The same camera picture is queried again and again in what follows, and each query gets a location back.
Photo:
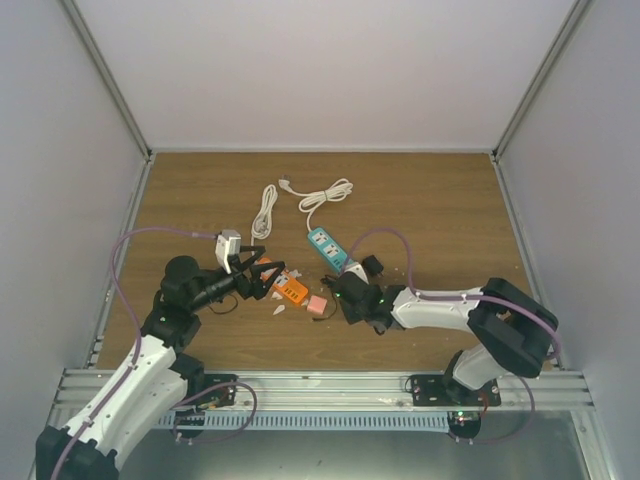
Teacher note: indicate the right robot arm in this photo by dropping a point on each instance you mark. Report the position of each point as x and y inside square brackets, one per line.
[514, 332]

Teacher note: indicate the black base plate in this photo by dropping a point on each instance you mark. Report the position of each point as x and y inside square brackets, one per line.
[465, 409]
[215, 395]

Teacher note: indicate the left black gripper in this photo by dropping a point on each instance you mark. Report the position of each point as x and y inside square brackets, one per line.
[255, 286]

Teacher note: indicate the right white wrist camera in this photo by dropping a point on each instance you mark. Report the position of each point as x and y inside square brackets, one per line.
[357, 269]

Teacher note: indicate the aluminium frame post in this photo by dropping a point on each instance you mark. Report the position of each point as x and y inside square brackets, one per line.
[79, 24]
[575, 15]

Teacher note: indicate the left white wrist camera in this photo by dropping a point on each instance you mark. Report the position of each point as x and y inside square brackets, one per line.
[228, 243]

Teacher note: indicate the grey slotted cable duct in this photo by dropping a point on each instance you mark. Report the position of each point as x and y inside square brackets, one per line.
[318, 421]

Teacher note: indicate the orange power strip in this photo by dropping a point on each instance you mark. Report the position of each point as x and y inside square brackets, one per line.
[272, 274]

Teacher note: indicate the aluminium front rail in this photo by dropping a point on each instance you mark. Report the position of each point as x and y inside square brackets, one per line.
[393, 391]

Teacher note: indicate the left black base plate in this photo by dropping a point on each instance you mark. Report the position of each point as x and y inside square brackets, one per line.
[215, 395]

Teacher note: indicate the teal power strip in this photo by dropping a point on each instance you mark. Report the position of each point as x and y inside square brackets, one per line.
[328, 248]

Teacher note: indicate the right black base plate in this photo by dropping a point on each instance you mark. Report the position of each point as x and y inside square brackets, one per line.
[465, 409]

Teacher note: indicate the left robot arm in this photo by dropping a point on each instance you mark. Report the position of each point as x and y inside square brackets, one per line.
[157, 374]

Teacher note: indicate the left aluminium frame post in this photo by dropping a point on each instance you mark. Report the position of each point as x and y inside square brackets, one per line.
[79, 24]

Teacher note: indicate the right aluminium frame post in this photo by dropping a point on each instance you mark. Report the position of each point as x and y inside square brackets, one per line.
[575, 15]

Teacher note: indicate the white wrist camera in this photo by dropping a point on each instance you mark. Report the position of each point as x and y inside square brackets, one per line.
[357, 269]
[228, 243]

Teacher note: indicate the white scrap near green plug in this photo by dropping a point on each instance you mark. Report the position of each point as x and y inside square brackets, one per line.
[278, 310]

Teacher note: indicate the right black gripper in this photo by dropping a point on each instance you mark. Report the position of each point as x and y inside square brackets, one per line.
[350, 314]

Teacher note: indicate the pink charger plug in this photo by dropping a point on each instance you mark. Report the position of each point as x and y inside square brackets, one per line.
[316, 305]

